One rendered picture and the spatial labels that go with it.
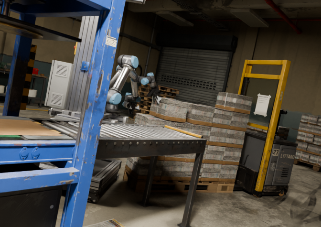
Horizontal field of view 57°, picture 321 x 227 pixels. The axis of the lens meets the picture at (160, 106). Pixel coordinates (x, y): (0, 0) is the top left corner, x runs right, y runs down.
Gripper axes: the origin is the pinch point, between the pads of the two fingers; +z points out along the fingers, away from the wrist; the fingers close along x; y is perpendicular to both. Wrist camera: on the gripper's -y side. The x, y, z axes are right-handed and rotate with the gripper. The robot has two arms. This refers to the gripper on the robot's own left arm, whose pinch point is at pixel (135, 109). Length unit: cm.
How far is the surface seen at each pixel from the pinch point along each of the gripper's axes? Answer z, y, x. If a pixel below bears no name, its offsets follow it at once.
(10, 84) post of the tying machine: 105, 13, -143
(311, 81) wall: -228, 144, 653
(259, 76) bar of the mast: 24, 76, 168
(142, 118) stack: 26.5, -6.6, -2.3
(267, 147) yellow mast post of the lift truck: 64, -17, 167
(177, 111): 46, 9, 30
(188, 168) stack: 45, -56, 62
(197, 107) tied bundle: 45, 18, 57
